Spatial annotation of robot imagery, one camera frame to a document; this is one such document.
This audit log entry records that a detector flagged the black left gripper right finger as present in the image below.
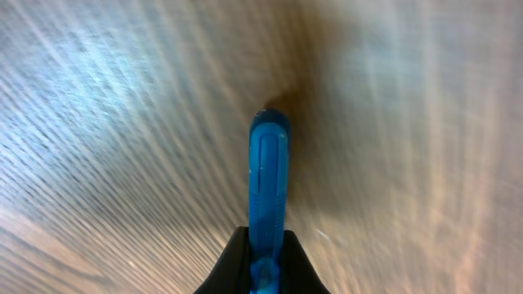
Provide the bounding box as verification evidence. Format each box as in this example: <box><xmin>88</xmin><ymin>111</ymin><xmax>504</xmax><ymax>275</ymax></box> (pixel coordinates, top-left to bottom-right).
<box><xmin>280</xmin><ymin>230</ymin><xmax>329</xmax><ymax>294</ymax></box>

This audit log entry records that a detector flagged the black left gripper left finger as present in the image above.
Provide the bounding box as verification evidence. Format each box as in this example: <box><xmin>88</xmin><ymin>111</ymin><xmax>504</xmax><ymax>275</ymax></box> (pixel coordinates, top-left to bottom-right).
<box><xmin>194</xmin><ymin>226</ymin><xmax>250</xmax><ymax>294</ymax></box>

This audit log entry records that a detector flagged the blue disposable razor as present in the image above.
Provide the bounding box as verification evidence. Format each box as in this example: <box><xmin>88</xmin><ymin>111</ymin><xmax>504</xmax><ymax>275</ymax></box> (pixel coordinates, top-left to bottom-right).
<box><xmin>248</xmin><ymin>109</ymin><xmax>289</xmax><ymax>294</ymax></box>

